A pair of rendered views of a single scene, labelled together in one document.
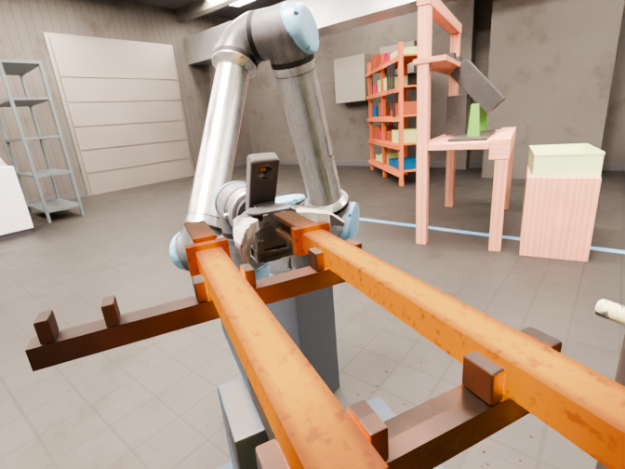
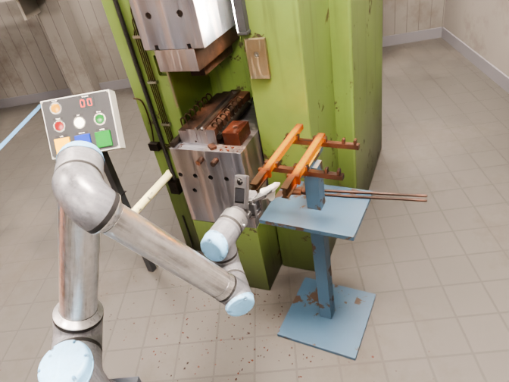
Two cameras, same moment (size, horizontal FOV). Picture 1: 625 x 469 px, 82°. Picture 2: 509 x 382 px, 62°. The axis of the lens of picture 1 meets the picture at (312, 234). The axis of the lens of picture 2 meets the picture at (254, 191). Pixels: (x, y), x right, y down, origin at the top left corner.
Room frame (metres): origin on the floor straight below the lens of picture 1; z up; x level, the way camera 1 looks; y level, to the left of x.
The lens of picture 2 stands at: (1.20, 1.08, 1.86)
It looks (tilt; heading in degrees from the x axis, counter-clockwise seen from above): 35 degrees down; 236
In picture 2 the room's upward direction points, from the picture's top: 12 degrees counter-clockwise
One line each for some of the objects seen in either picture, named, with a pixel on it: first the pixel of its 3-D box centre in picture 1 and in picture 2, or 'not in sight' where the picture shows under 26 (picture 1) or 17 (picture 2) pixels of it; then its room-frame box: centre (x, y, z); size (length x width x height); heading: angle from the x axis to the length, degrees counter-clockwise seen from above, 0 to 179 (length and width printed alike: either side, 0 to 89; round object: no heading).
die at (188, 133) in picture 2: not in sight; (216, 114); (0.18, -0.65, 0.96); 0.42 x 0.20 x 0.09; 27
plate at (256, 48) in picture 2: not in sight; (257, 58); (0.11, -0.33, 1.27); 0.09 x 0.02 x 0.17; 117
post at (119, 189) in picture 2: not in sight; (123, 202); (0.70, -1.01, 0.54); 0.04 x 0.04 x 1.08; 27
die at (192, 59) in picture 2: not in sight; (199, 43); (0.18, -0.65, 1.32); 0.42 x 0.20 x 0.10; 27
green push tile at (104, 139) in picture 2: not in sight; (104, 139); (0.70, -0.85, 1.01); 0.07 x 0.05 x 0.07; 142
